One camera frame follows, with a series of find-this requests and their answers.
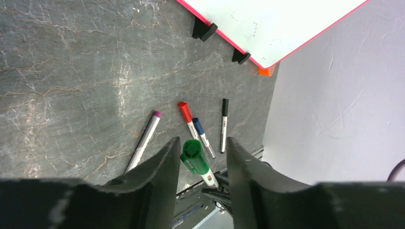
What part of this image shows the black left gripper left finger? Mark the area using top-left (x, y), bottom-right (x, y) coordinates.
top-left (0, 137), bottom-right (181, 229)

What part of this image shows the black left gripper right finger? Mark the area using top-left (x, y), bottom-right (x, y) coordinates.
top-left (226, 137), bottom-right (405, 229)

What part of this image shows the green marker pen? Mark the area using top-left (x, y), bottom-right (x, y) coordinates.
top-left (180, 139), bottom-right (219, 189)

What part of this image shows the pink framed whiteboard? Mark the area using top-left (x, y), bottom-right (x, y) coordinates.
top-left (179, 0), bottom-right (365, 69)

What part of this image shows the black right whiteboard foot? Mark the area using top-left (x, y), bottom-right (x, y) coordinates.
top-left (232, 48), bottom-right (251, 65)

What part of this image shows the black whiteboard foot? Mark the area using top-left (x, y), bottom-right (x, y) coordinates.
top-left (232, 48), bottom-right (251, 65)
top-left (192, 17), bottom-right (218, 42)

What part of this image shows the black left whiteboard foot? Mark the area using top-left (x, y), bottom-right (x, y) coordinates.
top-left (192, 17), bottom-right (218, 42)

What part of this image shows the purple marker pen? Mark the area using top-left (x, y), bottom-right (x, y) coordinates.
top-left (125, 111), bottom-right (161, 173)

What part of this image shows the black marker pen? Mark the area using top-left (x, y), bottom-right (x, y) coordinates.
top-left (220, 98), bottom-right (229, 154)

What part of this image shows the blue marker pen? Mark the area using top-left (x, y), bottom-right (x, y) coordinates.
top-left (192, 117), bottom-right (216, 159)

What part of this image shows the red marker pen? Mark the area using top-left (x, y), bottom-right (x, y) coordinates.
top-left (178, 102), bottom-right (199, 140)

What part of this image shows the orange half-round block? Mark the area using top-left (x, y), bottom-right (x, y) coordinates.
top-left (257, 64), bottom-right (277, 77)

